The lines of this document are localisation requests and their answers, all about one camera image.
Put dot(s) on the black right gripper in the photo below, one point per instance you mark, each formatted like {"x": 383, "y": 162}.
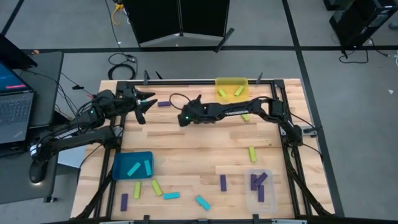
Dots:
{"x": 194, "y": 113}

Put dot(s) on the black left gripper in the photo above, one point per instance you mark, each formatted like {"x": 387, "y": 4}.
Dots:
{"x": 119, "y": 102}

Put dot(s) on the purple rectangular block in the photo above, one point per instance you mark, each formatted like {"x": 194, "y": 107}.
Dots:
{"x": 223, "y": 183}
{"x": 262, "y": 177}
{"x": 253, "y": 180}
{"x": 124, "y": 202}
{"x": 261, "y": 194}
{"x": 164, "y": 104}

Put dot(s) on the lime green rectangular block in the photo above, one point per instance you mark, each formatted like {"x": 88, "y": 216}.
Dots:
{"x": 239, "y": 90}
{"x": 222, "y": 93}
{"x": 252, "y": 154}
{"x": 246, "y": 118}
{"x": 137, "y": 189}
{"x": 156, "y": 188}

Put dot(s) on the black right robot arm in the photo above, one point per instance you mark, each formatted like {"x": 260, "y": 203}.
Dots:
{"x": 236, "y": 112}

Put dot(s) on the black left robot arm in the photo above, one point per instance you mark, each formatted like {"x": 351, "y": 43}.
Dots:
{"x": 71, "y": 133}

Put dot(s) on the yellow translucent plastic bin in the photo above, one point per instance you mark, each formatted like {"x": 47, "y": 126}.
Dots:
{"x": 231, "y": 81}

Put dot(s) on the blue plastic bin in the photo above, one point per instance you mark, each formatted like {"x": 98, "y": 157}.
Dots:
{"x": 122, "y": 169}

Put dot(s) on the black folding partition panel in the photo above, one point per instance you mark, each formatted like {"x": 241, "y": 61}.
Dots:
{"x": 155, "y": 18}

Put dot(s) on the black side desk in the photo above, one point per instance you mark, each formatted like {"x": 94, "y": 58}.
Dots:
{"x": 46, "y": 93}

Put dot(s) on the small orange item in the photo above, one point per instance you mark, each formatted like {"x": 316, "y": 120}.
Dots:
{"x": 35, "y": 52}

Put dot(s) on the clear plastic bin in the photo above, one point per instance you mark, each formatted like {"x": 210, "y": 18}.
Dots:
{"x": 271, "y": 203}

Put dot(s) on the grey laptop computer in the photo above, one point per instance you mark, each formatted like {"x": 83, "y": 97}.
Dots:
{"x": 15, "y": 109}

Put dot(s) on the black computer mouse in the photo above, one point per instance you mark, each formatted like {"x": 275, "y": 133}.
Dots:
{"x": 37, "y": 175}

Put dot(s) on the black monitor panel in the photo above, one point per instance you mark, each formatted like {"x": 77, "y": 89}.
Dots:
{"x": 12, "y": 53}

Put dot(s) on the black computer tower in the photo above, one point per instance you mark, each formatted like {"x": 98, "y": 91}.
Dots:
{"x": 357, "y": 18}

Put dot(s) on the white floor scrap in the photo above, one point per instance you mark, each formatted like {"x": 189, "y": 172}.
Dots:
{"x": 390, "y": 91}

